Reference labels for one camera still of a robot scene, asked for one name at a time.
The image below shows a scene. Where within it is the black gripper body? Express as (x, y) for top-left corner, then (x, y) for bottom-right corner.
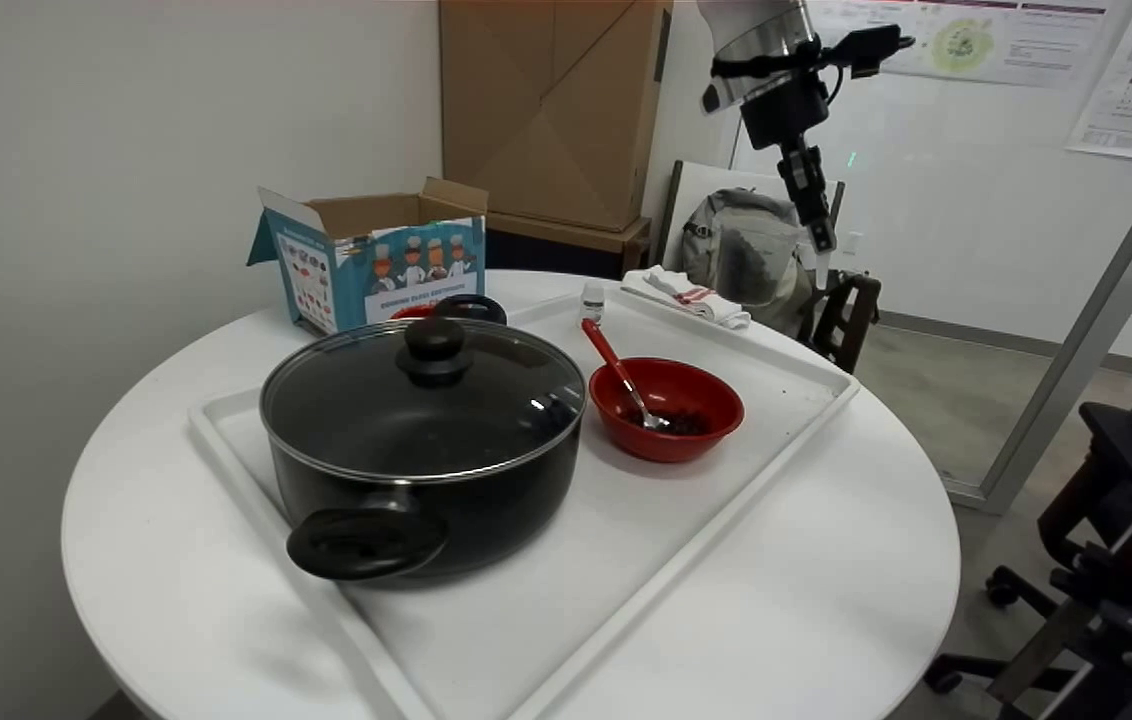
(741, 72), (827, 190)

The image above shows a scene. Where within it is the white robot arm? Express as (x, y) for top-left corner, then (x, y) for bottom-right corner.
(700, 0), (834, 253)

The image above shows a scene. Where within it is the red plastic bowl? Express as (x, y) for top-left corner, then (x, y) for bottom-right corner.
(588, 357), (744, 463)

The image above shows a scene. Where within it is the grey backpack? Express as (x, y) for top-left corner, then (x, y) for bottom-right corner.
(673, 190), (814, 336)

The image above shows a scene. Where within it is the dark wooden stool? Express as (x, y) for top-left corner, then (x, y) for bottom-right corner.
(798, 271), (880, 372)

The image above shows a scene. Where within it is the white red striped cloth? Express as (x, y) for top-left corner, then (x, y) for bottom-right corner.
(623, 263), (753, 330)

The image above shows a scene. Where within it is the large cardboard box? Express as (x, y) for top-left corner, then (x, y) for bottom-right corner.
(437, 0), (673, 232)

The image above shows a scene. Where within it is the small white bottle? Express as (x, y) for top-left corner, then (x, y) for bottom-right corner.
(580, 285), (605, 321)

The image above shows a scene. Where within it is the round white table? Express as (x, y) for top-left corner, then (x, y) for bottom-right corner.
(61, 271), (959, 720)

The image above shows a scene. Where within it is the blue toy box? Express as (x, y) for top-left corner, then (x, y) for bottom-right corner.
(249, 177), (489, 336)

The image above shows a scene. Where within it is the glass pot lid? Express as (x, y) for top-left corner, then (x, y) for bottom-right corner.
(261, 316), (582, 485)

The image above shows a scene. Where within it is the black cooking pot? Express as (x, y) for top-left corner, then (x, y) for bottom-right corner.
(261, 316), (582, 583)

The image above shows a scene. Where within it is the black office chair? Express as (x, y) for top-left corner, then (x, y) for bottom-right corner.
(919, 403), (1132, 720)

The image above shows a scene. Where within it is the white plastic tray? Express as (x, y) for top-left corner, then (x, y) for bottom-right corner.
(192, 293), (857, 720)

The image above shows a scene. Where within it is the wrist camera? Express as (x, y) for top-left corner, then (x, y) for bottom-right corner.
(711, 26), (910, 82)

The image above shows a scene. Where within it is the red handled spoon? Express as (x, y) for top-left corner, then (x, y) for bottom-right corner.
(580, 321), (666, 431)

